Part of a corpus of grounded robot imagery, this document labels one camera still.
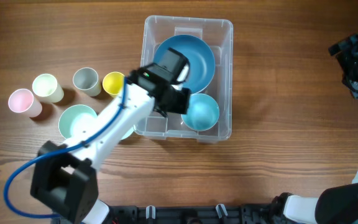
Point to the clear plastic storage container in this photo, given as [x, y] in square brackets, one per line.
[218, 35]

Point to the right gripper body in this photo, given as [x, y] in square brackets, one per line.
[353, 66]

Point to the pale green cup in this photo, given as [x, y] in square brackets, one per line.
[47, 89]

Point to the yellow cup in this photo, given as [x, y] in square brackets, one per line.
[113, 83]

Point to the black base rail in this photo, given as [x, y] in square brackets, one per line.
[218, 214]

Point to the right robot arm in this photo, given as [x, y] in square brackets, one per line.
[338, 204]

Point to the grey cup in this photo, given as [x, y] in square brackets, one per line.
[87, 80]

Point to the pink cup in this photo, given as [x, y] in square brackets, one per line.
[23, 101]

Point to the mint green bowl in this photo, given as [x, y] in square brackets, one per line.
[128, 133]
[75, 120]

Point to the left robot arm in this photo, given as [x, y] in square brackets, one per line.
[64, 177]

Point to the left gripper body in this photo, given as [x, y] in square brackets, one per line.
[179, 99]

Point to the light blue bowl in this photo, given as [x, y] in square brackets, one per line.
[202, 113]

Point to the blue plate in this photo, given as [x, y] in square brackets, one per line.
[200, 56]

